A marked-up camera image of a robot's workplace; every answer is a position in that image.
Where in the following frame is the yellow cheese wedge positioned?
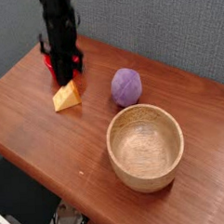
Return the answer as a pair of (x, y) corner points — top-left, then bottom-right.
(53, 81), (82, 112)

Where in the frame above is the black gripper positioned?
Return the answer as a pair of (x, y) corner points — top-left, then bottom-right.
(38, 13), (83, 86)

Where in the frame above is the brown wooden bowl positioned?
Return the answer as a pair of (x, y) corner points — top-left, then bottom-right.
(106, 103), (185, 193)

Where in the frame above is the purple ball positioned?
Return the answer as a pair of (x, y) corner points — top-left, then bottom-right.
(111, 68), (142, 108)

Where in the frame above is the grey metal table frame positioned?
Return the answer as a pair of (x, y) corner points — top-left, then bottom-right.
(50, 200), (89, 224)

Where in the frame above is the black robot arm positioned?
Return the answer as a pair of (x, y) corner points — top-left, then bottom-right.
(38, 0), (83, 86)

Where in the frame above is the red plastic cup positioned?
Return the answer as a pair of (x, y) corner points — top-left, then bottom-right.
(43, 55), (80, 82)

